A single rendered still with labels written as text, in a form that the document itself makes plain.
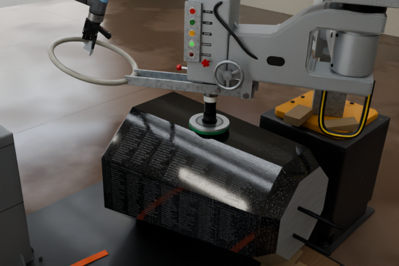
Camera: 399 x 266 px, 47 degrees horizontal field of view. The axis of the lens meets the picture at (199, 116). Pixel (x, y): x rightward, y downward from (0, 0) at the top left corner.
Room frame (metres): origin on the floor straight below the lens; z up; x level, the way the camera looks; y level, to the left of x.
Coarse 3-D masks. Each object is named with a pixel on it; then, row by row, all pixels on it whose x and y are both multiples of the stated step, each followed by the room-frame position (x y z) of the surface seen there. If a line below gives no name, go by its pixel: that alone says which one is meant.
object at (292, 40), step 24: (240, 24) 2.24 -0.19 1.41; (288, 24) 2.02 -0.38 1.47; (312, 24) 1.98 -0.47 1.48; (336, 24) 1.95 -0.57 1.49; (360, 24) 1.92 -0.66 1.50; (384, 24) 1.91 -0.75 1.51; (240, 48) 2.06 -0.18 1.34; (264, 48) 2.03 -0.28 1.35; (288, 48) 2.00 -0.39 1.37; (264, 72) 2.03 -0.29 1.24; (288, 72) 2.00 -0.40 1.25; (312, 72) 1.98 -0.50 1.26
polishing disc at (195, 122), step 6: (198, 114) 2.28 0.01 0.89; (216, 114) 2.29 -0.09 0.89; (192, 120) 2.20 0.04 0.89; (198, 120) 2.21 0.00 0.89; (222, 120) 2.22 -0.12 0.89; (228, 120) 2.22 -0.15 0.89; (192, 126) 2.14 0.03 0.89; (198, 126) 2.13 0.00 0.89; (204, 126) 2.13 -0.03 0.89; (210, 126) 2.14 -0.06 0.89; (216, 126) 2.14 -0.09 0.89; (222, 126) 2.14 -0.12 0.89; (228, 126) 2.16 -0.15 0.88
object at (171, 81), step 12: (144, 72) 2.36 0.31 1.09; (156, 72) 2.34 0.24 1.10; (168, 72) 2.32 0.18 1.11; (132, 84) 2.26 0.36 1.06; (144, 84) 2.24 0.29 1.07; (156, 84) 2.22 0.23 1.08; (168, 84) 2.20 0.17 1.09; (180, 84) 2.18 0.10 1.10; (192, 84) 2.17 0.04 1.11; (204, 84) 2.15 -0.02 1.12; (240, 96) 2.10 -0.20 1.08; (252, 96) 2.08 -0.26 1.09
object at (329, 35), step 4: (316, 0) 2.63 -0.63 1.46; (320, 0) 2.59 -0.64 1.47; (328, 0) 2.54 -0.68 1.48; (316, 32) 2.58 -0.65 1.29; (324, 32) 2.54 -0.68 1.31; (328, 32) 2.39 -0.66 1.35; (332, 32) 2.19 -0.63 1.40; (320, 36) 2.56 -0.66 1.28; (324, 36) 2.54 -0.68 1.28; (328, 36) 2.36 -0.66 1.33; (332, 36) 2.16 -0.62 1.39; (328, 40) 2.33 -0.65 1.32; (332, 40) 2.14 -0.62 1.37; (328, 44) 2.30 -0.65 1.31; (332, 44) 2.13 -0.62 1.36; (328, 48) 2.27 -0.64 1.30
